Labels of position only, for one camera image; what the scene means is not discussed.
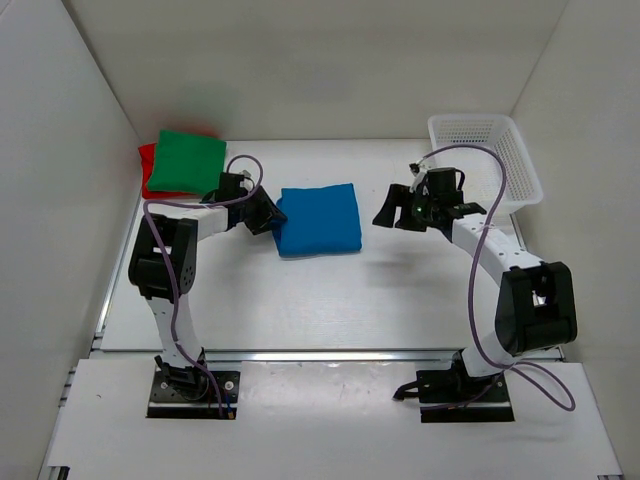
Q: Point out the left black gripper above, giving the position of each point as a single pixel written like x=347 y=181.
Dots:
x=268 y=212

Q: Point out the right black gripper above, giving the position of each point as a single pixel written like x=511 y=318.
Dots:
x=399 y=196

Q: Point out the blue t shirt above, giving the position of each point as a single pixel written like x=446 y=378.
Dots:
x=320 y=221

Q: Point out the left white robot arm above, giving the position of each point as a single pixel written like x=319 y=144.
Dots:
x=163 y=268

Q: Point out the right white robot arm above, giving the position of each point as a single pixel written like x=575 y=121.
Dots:
x=535 y=307

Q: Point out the white plastic basket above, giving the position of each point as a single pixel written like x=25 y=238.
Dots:
x=484 y=147

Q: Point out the green folded t shirt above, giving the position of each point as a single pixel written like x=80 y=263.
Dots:
x=186 y=163

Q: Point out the red folded t shirt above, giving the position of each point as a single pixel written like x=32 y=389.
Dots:
x=147 y=158

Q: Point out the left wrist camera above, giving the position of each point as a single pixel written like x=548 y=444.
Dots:
x=247 y=182

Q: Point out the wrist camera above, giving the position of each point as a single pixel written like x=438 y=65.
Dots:
x=419 y=171
x=247 y=182

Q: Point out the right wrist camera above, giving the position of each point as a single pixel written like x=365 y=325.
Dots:
x=419 y=171

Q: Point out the aluminium rail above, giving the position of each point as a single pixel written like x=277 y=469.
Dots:
x=320 y=355

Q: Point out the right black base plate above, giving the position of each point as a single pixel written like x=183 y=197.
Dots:
x=446 y=397

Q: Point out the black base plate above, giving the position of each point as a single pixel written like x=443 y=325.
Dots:
x=446 y=397
x=168 y=402

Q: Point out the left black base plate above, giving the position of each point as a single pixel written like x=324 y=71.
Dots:
x=168 y=402

